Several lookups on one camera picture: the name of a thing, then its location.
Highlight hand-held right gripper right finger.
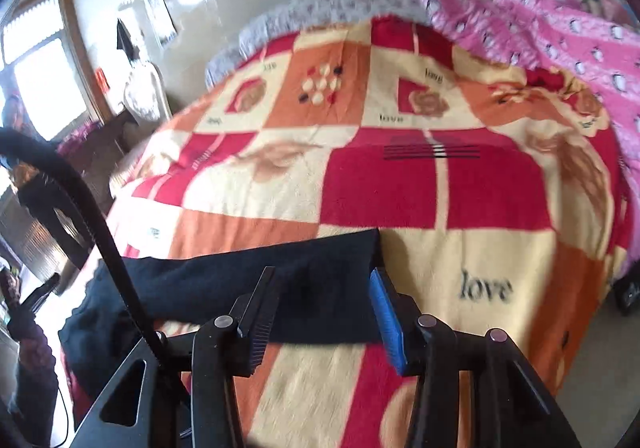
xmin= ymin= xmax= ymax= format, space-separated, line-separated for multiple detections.
xmin=369 ymin=269 xmax=583 ymax=448

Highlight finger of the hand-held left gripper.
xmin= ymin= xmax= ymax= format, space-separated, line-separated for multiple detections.
xmin=19 ymin=178 xmax=97 ymax=269

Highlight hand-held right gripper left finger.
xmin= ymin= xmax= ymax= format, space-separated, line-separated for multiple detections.
xmin=60 ymin=267 xmax=279 ymax=448

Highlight black pants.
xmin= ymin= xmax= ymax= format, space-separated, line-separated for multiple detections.
xmin=59 ymin=228 xmax=386 ymax=429

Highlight dark wooden table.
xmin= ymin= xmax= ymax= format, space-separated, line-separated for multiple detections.
xmin=57 ymin=108 xmax=151 ymax=189

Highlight magenta cloth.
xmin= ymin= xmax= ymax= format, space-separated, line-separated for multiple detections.
xmin=57 ymin=122 xmax=101 ymax=153

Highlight red orange printed blanket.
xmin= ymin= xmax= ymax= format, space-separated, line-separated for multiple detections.
xmin=60 ymin=15 xmax=631 ymax=448

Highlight window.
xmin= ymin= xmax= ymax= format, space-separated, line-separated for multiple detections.
xmin=0 ymin=0 xmax=108 ymax=143

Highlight white ornate chair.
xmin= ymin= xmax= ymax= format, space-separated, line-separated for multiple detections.
xmin=122 ymin=62 xmax=173 ymax=123

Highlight dark hanging cloth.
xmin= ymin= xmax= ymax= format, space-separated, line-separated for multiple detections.
xmin=116 ymin=18 xmax=141 ymax=61

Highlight pink penguin print blanket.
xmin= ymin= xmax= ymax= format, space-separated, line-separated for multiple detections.
xmin=405 ymin=0 xmax=640 ymax=209

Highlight black braided cable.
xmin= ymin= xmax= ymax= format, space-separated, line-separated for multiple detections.
xmin=0 ymin=128 xmax=168 ymax=374

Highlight pale wall poster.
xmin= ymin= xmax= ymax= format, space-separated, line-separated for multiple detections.
xmin=135 ymin=0 xmax=178 ymax=48

